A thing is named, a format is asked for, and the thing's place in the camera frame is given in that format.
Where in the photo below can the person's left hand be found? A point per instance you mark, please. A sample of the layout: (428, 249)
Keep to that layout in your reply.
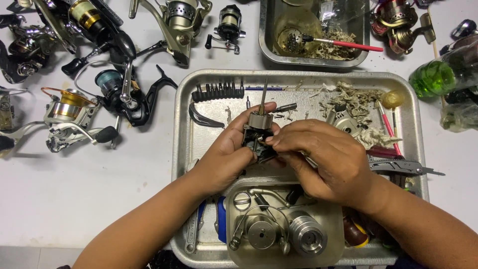
(224, 153)

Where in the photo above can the person's right hand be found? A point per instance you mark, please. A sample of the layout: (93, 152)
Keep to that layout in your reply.
(332, 164)

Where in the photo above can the thin metal tool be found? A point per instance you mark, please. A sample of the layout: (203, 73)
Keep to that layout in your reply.
(310, 160)

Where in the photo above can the black and silver reel body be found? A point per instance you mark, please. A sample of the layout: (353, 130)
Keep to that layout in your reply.
(259, 127)

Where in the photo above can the large metal tray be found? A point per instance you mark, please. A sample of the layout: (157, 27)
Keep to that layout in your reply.
(209, 142)

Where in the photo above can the black curved reel cover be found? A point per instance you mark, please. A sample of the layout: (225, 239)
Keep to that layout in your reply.
(203, 120)

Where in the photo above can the silver reel side plate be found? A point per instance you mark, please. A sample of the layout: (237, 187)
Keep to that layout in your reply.
(345, 123)

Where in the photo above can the black reel knob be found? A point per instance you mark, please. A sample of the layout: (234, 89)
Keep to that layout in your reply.
(295, 194)

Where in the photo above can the round silver slotted cap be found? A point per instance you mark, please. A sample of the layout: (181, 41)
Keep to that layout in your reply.
(242, 201)

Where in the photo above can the small dark screwdriver bit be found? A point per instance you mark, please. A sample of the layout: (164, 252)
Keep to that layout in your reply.
(248, 102)

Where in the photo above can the small metal dish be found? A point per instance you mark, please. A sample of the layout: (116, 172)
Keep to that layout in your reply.
(328, 224)

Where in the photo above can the black screwdriver bit holder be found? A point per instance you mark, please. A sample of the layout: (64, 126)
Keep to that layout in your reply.
(218, 93)

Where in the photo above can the silver folding multi-tool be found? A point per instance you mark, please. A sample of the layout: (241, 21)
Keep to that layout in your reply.
(396, 166)

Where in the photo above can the pile of dirty paper scraps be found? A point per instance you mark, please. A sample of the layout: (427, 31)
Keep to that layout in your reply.
(354, 101)

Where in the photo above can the silver bit extension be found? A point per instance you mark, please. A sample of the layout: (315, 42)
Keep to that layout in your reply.
(285, 108)

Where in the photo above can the silver reel spool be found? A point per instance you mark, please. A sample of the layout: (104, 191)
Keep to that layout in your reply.
(308, 233)

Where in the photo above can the blue pen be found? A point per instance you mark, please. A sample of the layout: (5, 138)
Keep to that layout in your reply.
(263, 89)

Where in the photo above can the yellow greasy ball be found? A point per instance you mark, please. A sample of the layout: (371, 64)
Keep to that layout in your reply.
(392, 99)

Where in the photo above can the black reel with blue line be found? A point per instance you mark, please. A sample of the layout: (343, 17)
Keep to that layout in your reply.
(123, 97)

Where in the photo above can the heap of soiled scraps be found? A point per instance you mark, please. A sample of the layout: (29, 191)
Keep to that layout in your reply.
(336, 46)

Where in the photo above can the red brush with black bristles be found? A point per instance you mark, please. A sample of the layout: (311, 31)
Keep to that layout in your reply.
(347, 44)

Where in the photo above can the deep metal tray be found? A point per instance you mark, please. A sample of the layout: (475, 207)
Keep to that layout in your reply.
(267, 37)

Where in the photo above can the small black baitcasting reel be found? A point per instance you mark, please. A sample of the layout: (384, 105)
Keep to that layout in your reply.
(228, 26)

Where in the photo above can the green plastic bottle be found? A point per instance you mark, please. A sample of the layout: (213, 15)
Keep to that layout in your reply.
(433, 78)

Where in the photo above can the champagne spinning reel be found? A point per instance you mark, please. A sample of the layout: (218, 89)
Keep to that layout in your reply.
(179, 26)

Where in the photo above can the clear plastic bag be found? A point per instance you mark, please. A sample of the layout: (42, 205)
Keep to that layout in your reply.
(461, 115)

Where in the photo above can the yellowish glass bowl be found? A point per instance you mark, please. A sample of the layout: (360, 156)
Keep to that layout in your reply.
(295, 30)

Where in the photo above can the crumpled clear plastic wrapper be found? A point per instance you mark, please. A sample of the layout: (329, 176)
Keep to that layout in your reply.
(336, 13)

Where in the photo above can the gold and red spinning reel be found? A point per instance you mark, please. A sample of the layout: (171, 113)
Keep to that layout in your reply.
(399, 18)

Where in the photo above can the silver reel with orange spool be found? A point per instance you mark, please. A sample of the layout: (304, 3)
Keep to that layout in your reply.
(67, 112)

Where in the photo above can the thin wooden stick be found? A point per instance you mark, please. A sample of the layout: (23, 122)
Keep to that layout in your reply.
(433, 37)

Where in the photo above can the black reel with gold spool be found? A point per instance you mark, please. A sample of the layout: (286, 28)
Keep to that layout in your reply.
(93, 22)

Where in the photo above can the black and chrome reel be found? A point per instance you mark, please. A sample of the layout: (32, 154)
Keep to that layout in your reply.
(461, 31)

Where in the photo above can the dark chrome spinning reel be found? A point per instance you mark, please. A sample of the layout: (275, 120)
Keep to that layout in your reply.
(26, 52)

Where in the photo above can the grey reel body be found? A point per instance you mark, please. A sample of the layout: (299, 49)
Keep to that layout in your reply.
(5, 112)

